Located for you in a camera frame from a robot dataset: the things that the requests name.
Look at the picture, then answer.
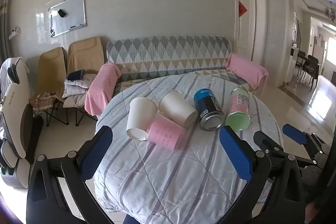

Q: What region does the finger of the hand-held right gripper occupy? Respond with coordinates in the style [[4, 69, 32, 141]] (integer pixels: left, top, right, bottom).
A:
[[253, 131, 285, 161], [282, 123, 332, 161]]

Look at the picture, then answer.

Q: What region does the white door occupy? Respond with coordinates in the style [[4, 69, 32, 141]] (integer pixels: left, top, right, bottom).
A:
[[236, 0, 258, 62]]

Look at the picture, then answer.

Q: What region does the dark dining chair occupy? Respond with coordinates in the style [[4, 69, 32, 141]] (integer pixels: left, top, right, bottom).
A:
[[295, 51, 320, 91]]

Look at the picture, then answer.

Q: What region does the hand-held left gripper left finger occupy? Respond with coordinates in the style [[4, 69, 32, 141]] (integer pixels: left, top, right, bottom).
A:
[[26, 125, 116, 224]]

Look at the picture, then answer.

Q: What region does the pink paper cup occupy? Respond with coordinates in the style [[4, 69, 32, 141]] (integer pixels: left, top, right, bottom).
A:
[[145, 114, 185, 150]]

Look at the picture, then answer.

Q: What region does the striped grey quilt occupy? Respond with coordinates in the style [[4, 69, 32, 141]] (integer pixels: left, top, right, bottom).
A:
[[94, 74, 285, 224]]

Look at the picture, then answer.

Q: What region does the white wall holder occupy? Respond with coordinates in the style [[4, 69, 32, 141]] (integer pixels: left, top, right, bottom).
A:
[[9, 27, 21, 40]]

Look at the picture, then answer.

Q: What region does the curtain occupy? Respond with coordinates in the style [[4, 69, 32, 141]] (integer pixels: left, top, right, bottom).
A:
[[0, 0, 13, 62]]

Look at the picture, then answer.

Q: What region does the chandelier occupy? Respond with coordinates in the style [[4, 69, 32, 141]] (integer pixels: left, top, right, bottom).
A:
[[324, 1, 336, 23]]

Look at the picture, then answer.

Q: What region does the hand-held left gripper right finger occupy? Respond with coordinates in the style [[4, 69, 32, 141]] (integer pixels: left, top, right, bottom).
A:
[[219, 126, 307, 224]]

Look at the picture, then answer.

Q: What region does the white massage chair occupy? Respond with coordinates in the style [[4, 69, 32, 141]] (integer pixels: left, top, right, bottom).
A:
[[0, 57, 44, 189]]

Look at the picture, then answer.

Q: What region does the floral cloth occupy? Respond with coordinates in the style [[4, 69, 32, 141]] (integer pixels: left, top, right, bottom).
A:
[[29, 92, 59, 110]]

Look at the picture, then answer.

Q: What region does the white floral pillow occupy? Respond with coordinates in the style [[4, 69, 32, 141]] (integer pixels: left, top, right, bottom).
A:
[[64, 74, 98, 88]]

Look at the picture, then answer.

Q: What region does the diamond-patterned sofa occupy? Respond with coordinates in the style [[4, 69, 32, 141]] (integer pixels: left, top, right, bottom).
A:
[[106, 35, 265, 98]]

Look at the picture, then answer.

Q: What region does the white paper cup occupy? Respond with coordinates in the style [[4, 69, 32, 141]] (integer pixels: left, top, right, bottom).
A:
[[159, 90, 198, 128], [126, 97, 157, 141]]

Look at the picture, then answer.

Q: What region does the pink towel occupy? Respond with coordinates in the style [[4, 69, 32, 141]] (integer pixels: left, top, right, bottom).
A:
[[84, 63, 122, 117], [226, 53, 269, 90]]

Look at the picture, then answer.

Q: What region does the pile of folded clothes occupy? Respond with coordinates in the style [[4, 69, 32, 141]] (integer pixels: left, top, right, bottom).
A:
[[63, 88, 91, 108]]

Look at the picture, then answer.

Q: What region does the blue metal can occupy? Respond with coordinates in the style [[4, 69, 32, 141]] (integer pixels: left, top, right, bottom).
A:
[[193, 88, 225, 131]]

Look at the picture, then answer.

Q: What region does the tan folding chair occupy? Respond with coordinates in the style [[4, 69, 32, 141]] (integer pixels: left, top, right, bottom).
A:
[[29, 47, 67, 127], [63, 36, 109, 127]]

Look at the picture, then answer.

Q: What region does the dark blue cushion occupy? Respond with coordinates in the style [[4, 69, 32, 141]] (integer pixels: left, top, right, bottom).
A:
[[67, 70, 86, 81]]

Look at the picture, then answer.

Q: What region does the whiteboard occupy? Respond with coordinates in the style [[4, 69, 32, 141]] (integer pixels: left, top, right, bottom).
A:
[[48, 0, 87, 38]]

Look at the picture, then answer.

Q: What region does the green metal can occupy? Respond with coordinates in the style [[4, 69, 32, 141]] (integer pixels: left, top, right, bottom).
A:
[[225, 88, 251, 131]]

